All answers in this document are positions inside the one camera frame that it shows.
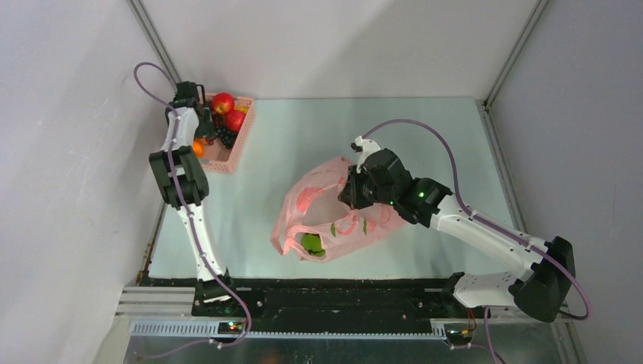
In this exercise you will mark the green striped fake watermelon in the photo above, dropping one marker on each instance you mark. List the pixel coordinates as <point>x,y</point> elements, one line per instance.
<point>312,244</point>

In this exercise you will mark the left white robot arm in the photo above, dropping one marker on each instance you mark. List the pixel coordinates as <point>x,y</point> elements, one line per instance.
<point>183,186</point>

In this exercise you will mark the orange fake orange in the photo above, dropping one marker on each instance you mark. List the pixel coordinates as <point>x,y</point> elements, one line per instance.
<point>198,148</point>

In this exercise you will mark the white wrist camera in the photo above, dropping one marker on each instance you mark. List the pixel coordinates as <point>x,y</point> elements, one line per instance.
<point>364,148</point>
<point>201,92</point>

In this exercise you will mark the red fake apple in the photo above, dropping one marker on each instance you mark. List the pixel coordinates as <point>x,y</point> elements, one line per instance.
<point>234,120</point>

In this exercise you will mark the pink plastic perforated basket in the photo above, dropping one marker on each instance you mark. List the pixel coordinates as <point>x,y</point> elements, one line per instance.
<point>217,157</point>

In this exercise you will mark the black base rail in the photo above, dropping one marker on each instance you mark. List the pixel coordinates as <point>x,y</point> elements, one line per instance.
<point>334,306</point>

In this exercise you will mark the red apple at basket back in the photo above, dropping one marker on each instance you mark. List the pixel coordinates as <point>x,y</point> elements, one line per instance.
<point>222,103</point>

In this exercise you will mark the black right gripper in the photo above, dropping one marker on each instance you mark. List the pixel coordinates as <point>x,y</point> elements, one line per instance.
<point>349,195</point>

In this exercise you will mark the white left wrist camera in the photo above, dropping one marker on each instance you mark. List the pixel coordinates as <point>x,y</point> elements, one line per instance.
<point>201,92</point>

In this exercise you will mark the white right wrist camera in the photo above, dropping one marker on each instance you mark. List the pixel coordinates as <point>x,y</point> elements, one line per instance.
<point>364,148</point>

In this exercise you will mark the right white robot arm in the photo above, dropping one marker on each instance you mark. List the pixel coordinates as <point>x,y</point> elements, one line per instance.
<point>539,272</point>

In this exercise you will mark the yellow fake fruit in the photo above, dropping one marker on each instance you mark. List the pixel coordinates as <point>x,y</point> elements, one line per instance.
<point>242,109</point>

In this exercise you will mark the dark purple fake grapes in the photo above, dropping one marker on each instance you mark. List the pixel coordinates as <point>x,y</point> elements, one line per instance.
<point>218,121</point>

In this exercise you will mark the black fake grape bunch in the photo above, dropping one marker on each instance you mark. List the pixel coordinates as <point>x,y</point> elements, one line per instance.
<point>226,136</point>

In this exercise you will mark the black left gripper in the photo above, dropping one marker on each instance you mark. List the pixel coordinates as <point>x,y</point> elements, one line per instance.
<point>205,129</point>

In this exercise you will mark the pink printed plastic bag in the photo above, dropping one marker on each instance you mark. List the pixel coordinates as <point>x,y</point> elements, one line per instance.
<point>311,206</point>

